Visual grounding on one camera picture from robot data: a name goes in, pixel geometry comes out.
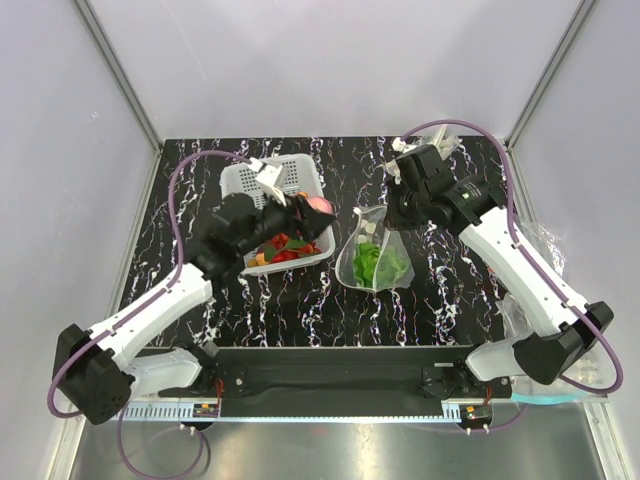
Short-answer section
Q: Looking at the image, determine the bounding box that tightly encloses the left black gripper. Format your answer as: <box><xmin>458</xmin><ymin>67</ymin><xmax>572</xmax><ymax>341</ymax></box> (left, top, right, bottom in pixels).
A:
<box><xmin>237</xmin><ymin>186</ymin><xmax>335</xmax><ymax>257</ymax></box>

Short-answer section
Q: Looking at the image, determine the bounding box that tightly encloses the purple onion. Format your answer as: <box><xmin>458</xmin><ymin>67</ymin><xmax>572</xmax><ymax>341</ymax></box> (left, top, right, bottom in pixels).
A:
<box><xmin>307</xmin><ymin>196</ymin><xmax>334</xmax><ymax>214</ymax></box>

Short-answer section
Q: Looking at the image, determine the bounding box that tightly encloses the white perforated plastic basket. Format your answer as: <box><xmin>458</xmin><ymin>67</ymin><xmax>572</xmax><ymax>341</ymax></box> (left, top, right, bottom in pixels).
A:
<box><xmin>220</xmin><ymin>154</ymin><xmax>336</xmax><ymax>276</ymax></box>

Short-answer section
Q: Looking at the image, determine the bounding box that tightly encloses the zip bag with white slices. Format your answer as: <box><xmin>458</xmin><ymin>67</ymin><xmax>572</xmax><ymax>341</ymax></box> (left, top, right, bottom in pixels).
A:
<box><xmin>335</xmin><ymin>205</ymin><xmax>415</xmax><ymax>293</ymax></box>

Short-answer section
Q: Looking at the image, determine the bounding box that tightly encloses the green lettuce head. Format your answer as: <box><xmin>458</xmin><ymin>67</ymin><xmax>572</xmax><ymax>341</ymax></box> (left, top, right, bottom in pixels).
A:
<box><xmin>352</xmin><ymin>242</ymin><xmax>410</xmax><ymax>291</ymax></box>

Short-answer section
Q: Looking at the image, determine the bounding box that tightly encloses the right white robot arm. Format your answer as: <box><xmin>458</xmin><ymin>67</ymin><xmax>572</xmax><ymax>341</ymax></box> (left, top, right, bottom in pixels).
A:
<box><xmin>385</xmin><ymin>144</ymin><xmax>614</xmax><ymax>397</ymax></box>

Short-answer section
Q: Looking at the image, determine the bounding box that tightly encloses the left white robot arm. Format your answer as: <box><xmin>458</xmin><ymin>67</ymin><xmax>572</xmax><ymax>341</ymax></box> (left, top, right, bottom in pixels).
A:
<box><xmin>47</xmin><ymin>194</ymin><xmax>336</xmax><ymax>425</ymax></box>

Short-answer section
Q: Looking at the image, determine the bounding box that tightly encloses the back bag of slices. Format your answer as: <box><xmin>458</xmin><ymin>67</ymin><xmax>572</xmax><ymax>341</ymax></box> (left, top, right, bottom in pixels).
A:
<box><xmin>384</xmin><ymin>124</ymin><xmax>461</xmax><ymax>182</ymax></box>

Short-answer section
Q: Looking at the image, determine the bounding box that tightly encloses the blue-zip bag of slices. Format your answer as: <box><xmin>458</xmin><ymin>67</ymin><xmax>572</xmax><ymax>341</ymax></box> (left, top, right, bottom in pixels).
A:
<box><xmin>509</xmin><ymin>349</ymin><xmax>609</xmax><ymax>404</ymax></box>

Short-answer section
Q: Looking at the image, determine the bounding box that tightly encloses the red cherry bunch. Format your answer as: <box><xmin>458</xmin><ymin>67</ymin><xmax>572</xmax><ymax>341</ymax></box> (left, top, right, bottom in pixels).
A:
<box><xmin>256</xmin><ymin>233</ymin><xmax>321</xmax><ymax>265</ymax></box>

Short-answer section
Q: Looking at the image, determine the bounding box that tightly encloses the orange papaya slice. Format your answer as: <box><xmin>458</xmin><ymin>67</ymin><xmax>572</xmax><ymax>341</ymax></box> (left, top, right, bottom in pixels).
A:
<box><xmin>247</xmin><ymin>192</ymin><xmax>321</xmax><ymax>266</ymax></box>

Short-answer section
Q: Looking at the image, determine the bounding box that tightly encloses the crumpled clear bags pile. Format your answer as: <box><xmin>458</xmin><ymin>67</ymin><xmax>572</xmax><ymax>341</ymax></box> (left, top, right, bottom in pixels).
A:
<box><xmin>497</xmin><ymin>222</ymin><xmax>566</xmax><ymax>339</ymax></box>

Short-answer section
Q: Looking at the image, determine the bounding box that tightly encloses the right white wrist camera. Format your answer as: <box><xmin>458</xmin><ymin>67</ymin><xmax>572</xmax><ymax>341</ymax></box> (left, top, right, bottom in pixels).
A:
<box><xmin>392</xmin><ymin>137</ymin><xmax>417</xmax><ymax>157</ymax></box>

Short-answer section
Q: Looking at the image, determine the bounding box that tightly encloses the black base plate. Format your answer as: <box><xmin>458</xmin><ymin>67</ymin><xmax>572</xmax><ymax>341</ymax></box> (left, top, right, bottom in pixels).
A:
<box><xmin>159</xmin><ymin>344</ymin><xmax>516</xmax><ymax>401</ymax></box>

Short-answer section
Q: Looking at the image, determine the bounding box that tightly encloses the white slotted cable duct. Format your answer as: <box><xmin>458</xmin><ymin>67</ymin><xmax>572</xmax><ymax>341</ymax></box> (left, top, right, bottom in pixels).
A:
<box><xmin>114</xmin><ymin>400</ymin><xmax>461</xmax><ymax>424</ymax></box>

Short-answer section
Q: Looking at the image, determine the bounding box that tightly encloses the left aluminium frame post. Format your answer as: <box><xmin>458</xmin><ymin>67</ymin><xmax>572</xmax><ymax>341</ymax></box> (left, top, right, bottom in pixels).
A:
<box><xmin>70</xmin><ymin>0</ymin><xmax>164</xmax><ymax>152</ymax></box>

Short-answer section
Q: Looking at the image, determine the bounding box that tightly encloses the aluminium frame post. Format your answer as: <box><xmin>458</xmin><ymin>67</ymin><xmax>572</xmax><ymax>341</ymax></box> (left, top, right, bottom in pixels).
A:
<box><xmin>505</xmin><ymin>0</ymin><xmax>599</xmax><ymax>151</ymax></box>
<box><xmin>70</xmin><ymin>0</ymin><xmax>164</xmax><ymax>152</ymax></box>

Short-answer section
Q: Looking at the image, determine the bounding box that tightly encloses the right aluminium frame post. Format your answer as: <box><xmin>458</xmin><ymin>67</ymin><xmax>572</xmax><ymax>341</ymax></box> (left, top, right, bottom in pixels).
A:
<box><xmin>505</xmin><ymin>0</ymin><xmax>599</xmax><ymax>151</ymax></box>

